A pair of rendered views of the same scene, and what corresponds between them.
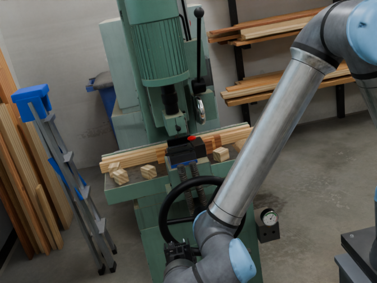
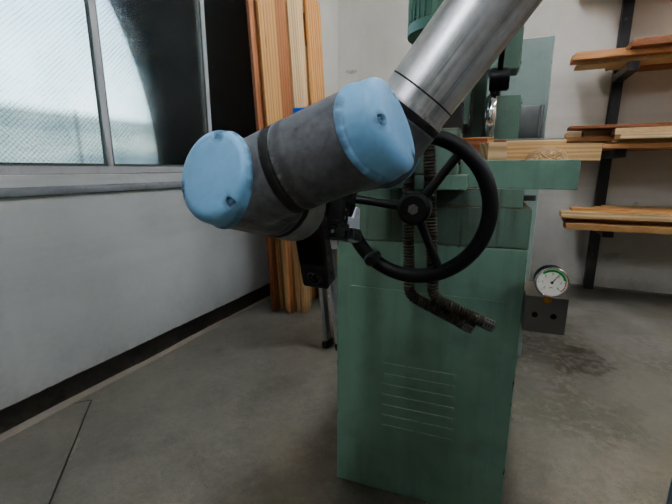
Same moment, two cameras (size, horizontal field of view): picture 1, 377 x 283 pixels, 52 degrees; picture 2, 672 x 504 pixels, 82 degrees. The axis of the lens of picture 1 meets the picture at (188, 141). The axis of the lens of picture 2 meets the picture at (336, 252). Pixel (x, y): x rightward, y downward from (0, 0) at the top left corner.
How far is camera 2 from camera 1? 0.73 m
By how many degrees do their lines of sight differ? 27
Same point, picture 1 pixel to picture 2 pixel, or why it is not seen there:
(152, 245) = (349, 267)
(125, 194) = not seen: hidden behind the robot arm
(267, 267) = (542, 429)
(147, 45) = not seen: outside the picture
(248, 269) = (370, 118)
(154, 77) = (421, 14)
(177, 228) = (390, 254)
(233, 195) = (428, 36)
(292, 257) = (594, 435)
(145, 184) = not seen: hidden behind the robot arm
